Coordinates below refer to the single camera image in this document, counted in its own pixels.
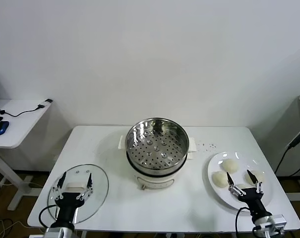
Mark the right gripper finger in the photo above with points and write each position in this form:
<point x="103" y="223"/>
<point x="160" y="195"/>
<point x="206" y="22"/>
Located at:
<point x="229" y="179"/>
<point x="252" y="176"/>

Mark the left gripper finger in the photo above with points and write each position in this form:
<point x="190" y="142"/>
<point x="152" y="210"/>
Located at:
<point x="63" y="178"/>
<point x="90" y="182"/>

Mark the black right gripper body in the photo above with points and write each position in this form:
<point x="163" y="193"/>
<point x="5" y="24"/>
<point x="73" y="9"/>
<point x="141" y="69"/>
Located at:
<point x="254" y="200"/>

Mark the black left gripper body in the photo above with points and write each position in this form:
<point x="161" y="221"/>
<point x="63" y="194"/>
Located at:
<point x="66" y="205"/>

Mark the white steamed baozi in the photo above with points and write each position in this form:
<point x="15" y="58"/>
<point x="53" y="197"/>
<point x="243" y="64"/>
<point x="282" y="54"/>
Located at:
<point x="231" y="165"/>
<point x="219" y="179"/>
<point x="240" y="186"/>
<point x="260" y="177"/>

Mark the steel steamer basket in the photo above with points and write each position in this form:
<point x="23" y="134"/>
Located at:
<point x="139" y="138"/>

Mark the glass pot lid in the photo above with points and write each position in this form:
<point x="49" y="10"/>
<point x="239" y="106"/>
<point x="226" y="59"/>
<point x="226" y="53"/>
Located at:
<point x="100" y="178"/>

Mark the white oval plate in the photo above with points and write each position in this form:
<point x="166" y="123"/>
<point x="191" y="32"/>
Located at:
<point x="241" y="158"/>

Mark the white electric cooker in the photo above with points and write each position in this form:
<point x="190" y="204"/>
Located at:
<point x="154" y="182"/>

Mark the white side table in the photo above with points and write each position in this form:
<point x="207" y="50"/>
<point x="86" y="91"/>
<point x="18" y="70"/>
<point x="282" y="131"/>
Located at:
<point x="16" y="124"/>

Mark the blue computer mouse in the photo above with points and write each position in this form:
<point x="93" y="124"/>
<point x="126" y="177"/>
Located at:
<point x="1" y="127"/>

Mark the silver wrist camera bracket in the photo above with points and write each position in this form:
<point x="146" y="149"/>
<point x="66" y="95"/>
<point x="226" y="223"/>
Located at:
<point x="280" y="223"/>

